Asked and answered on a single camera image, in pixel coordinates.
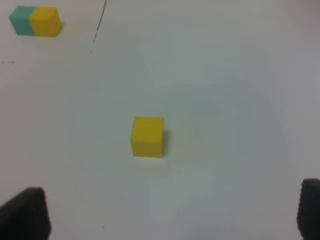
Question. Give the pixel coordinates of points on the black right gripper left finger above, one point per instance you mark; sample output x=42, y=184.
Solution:
x=25, y=216

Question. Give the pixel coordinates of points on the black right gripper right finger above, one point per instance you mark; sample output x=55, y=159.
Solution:
x=308, y=214

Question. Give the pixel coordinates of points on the template green cube block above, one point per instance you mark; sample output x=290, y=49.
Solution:
x=19, y=19

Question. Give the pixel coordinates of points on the template yellow cube block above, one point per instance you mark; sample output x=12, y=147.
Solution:
x=45, y=22

